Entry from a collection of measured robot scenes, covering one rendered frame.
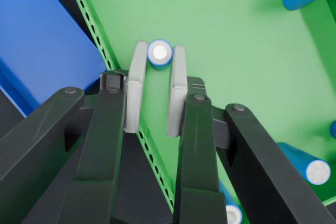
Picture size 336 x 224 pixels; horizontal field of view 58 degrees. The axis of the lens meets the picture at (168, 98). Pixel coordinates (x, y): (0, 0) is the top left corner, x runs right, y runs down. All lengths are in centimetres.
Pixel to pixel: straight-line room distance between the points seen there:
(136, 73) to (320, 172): 15
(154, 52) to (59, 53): 51
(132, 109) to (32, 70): 58
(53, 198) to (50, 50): 33
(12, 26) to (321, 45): 61
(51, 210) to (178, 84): 64
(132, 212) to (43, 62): 39
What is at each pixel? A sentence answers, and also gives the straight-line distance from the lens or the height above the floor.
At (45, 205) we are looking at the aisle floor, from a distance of 77.
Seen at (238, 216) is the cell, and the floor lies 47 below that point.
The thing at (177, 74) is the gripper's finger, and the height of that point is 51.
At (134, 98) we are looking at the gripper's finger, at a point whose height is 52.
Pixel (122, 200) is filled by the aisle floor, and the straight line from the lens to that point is 73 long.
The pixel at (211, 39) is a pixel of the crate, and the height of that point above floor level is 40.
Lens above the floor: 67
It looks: 87 degrees down
